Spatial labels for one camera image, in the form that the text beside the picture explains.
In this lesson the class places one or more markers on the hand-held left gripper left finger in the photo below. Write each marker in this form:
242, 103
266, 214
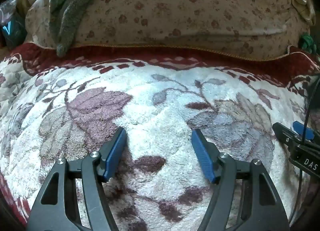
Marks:
116, 152

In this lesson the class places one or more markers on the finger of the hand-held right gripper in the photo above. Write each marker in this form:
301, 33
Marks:
285, 133
303, 129

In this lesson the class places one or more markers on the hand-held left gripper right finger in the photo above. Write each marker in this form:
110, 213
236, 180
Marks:
202, 155

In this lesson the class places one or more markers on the white and red floral blanket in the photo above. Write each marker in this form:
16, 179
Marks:
155, 110

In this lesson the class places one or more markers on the green cloth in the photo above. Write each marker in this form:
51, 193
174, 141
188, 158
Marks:
307, 43

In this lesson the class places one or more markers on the beige spotted pillow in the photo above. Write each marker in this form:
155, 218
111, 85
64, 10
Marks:
190, 8

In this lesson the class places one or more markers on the grey fleece towel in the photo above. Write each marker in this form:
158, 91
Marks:
67, 3

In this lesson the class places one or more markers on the clear plastic bag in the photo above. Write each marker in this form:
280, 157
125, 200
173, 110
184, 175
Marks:
11, 25

